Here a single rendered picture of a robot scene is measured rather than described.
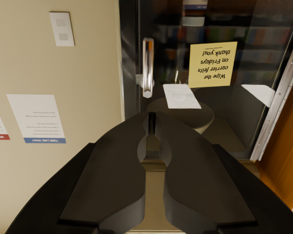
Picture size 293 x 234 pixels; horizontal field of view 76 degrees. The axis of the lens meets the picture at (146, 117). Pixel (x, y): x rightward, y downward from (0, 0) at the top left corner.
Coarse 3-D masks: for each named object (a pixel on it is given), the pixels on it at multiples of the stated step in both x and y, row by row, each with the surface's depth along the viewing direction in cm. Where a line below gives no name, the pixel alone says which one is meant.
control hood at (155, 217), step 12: (156, 168) 44; (252, 168) 45; (156, 180) 43; (156, 192) 43; (156, 204) 42; (156, 216) 41; (132, 228) 41; (144, 228) 41; (156, 228) 41; (168, 228) 41
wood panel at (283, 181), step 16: (288, 96) 42; (288, 112) 42; (288, 128) 42; (272, 144) 47; (288, 144) 42; (256, 160) 54; (272, 160) 47; (288, 160) 42; (272, 176) 47; (288, 176) 42; (288, 192) 42
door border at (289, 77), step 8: (288, 64) 33; (288, 72) 33; (280, 80) 34; (288, 80) 34; (280, 88) 35; (280, 96) 36; (272, 104) 37; (280, 104) 37; (272, 112) 37; (272, 120) 38; (264, 128) 39; (272, 128) 39; (264, 136) 41; (256, 144) 42; (264, 144) 41; (256, 152) 43
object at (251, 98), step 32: (128, 0) 28; (160, 0) 28; (192, 0) 28; (224, 0) 28; (256, 0) 28; (288, 0) 28; (128, 32) 30; (160, 32) 30; (192, 32) 30; (224, 32) 30; (256, 32) 30; (288, 32) 30; (128, 64) 32; (160, 64) 32; (256, 64) 33; (128, 96) 36; (160, 96) 36; (192, 96) 36; (224, 96) 36; (256, 96) 36; (224, 128) 39; (256, 128) 39
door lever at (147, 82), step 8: (144, 40) 26; (152, 40) 26; (144, 48) 26; (152, 48) 26; (144, 56) 27; (152, 56) 27; (144, 64) 28; (152, 64) 28; (144, 72) 28; (152, 72) 28; (144, 80) 29; (152, 80) 29; (144, 88) 29; (152, 88) 30; (144, 96) 30
